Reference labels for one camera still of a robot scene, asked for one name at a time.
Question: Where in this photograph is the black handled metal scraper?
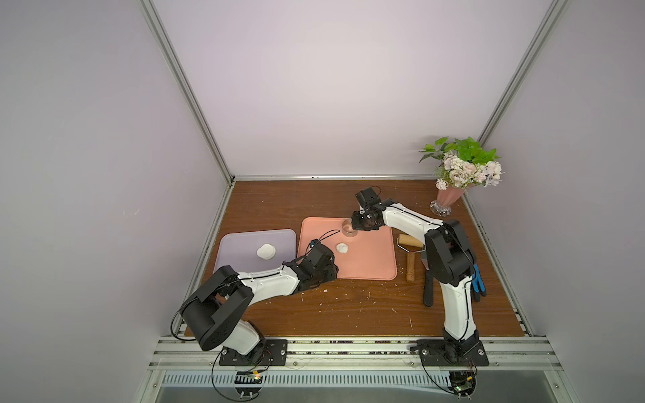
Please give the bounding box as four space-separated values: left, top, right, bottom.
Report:
421 250 434 307

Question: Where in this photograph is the blue work glove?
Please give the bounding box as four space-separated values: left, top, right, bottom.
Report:
471 264 487 302

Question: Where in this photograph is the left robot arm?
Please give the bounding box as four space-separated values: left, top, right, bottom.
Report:
178 243 339 355

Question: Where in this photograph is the pink silicone mat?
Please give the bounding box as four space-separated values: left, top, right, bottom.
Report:
297 217 397 281

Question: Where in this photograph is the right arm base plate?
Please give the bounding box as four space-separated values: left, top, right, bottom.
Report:
416 335 490 367

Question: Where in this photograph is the large dough ball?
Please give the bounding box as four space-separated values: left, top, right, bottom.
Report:
256 243 276 260

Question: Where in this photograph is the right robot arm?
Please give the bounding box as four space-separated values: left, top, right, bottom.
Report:
350 201 479 349

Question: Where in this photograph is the aluminium frame rail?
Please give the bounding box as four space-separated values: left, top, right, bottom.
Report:
147 336 563 370

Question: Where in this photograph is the small dough piece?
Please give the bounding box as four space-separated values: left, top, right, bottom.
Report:
336 243 349 254

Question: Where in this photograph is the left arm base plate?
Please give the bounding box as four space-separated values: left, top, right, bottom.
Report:
218 339 288 367

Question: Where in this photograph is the purple silicone mat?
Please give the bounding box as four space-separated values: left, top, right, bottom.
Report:
213 229 297 273

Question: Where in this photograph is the artificial flower bouquet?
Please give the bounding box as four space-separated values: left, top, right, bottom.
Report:
419 137 503 191

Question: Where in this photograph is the wooden rolling pin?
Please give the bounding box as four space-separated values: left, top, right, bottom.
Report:
396 233 424 282

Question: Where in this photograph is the pink glass vase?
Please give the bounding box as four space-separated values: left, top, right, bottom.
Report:
430 186 465 218

